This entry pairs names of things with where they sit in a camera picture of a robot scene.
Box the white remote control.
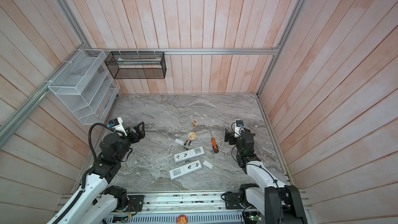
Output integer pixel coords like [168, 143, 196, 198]
[173, 146, 205, 163]
[169, 160, 202, 180]

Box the white wire mesh shelf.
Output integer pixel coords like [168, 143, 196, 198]
[49, 49, 120, 125]

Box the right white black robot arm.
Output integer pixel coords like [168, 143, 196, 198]
[224, 127, 308, 224]

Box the black corrugated cable conduit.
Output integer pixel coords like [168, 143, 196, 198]
[52, 122, 117, 224]

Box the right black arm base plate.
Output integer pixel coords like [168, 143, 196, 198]
[221, 191, 248, 209]

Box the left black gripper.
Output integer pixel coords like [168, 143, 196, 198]
[115, 122, 146, 162]

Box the horizontal aluminium wall rail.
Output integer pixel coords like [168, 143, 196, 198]
[87, 48, 279, 55]

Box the round wooden coaster sticker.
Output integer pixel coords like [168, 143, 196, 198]
[188, 132, 198, 141]

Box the orange handled screwdriver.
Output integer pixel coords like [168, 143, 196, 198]
[208, 126, 219, 153]

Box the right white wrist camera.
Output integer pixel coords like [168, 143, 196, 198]
[234, 119, 244, 137]

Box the white battery cover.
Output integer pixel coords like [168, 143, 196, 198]
[175, 139, 184, 145]
[203, 161, 214, 170]

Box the aluminium front rail frame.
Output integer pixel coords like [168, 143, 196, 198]
[52, 189, 313, 224]

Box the black wire mesh basket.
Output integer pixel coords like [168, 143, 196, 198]
[105, 51, 167, 79]

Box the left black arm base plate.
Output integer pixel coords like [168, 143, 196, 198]
[115, 195, 145, 213]

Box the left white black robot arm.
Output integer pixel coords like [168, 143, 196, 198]
[50, 118, 145, 224]

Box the red round sticker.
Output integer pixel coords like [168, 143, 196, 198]
[176, 215, 188, 224]

